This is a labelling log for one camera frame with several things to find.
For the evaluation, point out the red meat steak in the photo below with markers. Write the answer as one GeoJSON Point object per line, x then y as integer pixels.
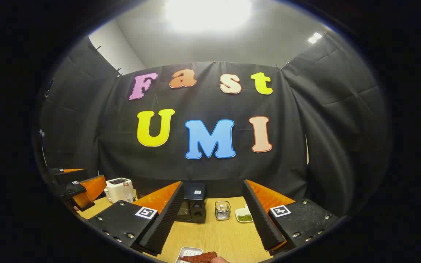
{"type": "Point", "coordinates": [199, 258]}

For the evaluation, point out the tan rounded object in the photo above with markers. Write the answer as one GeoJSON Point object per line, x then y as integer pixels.
{"type": "Point", "coordinates": [220, 260]}

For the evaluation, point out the black electric oven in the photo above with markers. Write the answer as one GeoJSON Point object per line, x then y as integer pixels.
{"type": "Point", "coordinates": [194, 199]}

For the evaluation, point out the black backdrop cloth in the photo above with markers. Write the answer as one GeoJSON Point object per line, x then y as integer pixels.
{"type": "Point", "coordinates": [196, 102]}

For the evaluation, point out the white ribbed plate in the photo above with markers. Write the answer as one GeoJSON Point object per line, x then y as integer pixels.
{"type": "Point", "coordinates": [188, 251]}

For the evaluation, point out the small ceiling light panel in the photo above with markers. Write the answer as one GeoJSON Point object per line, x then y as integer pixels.
{"type": "Point", "coordinates": [314, 37]}

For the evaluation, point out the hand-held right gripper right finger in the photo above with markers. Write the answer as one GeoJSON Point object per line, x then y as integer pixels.
{"type": "Point", "coordinates": [261, 219]}

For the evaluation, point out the clear plastic bottle red label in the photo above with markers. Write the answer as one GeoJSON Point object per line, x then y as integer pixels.
{"type": "Point", "coordinates": [129, 195]}

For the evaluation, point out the large ceiling light panel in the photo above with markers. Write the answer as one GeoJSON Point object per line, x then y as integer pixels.
{"type": "Point", "coordinates": [208, 12]}

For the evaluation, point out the white divided dish with beans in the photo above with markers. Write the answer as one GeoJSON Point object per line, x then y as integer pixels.
{"type": "Point", "coordinates": [244, 217]}

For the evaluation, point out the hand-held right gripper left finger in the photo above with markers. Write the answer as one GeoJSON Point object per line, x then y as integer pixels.
{"type": "Point", "coordinates": [166, 219]}

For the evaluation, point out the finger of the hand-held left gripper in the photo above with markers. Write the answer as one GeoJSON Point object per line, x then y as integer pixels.
{"type": "Point", "coordinates": [66, 176]}
{"type": "Point", "coordinates": [73, 190]}

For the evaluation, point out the white toaster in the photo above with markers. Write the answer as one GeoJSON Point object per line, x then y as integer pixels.
{"type": "Point", "coordinates": [115, 190]}

